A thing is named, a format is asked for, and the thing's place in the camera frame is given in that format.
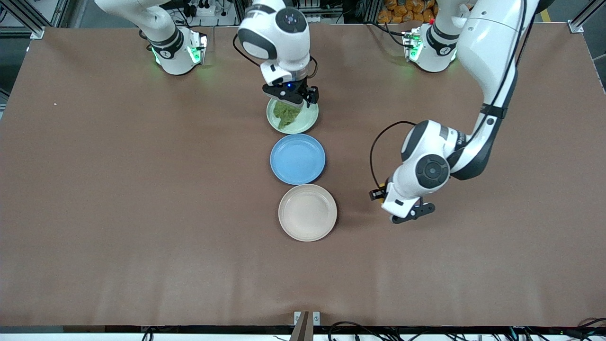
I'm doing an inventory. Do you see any white power strip with plugs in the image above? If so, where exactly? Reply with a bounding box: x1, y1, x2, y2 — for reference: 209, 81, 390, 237
182, 0, 223, 18

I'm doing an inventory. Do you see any bag of oranges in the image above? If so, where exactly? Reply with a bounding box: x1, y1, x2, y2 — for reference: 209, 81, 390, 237
377, 0, 437, 24

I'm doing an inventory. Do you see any aluminium frame corner profile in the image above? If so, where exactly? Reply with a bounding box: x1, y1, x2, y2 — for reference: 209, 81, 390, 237
568, 0, 606, 35
0, 0, 71, 40

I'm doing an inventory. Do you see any blue plate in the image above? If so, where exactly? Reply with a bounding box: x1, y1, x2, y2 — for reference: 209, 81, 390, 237
270, 134, 326, 185

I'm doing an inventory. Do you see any brown table cover sheet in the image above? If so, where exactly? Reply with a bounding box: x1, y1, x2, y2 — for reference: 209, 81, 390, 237
0, 23, 606, 328

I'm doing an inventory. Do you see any green lettuce leaf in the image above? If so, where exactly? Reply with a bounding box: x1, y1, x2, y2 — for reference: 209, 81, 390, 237
273, 100, 303, 131

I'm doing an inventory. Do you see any light green plate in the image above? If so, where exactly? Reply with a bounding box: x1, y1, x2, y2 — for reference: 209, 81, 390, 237
266, 96, 319, 135

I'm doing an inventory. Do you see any beige plate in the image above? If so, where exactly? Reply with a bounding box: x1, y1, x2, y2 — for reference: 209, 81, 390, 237
278, 184, 338, 242

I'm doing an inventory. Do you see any metal camera stand bracket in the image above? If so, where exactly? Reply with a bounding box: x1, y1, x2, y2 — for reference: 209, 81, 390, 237
294, 311, 321, 341

